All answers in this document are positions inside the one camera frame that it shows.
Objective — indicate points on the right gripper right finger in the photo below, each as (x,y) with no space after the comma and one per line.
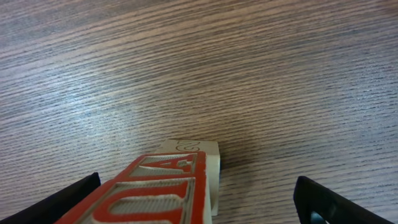
(317,204)

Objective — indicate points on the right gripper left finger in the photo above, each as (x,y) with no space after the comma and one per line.
(52,208)

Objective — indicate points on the wooden block red letter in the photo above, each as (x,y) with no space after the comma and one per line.
(183,200)

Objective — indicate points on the wooden block number two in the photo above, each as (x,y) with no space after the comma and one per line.
(213,162)

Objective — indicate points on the wooden block green side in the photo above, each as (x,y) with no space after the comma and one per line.
(172,165)

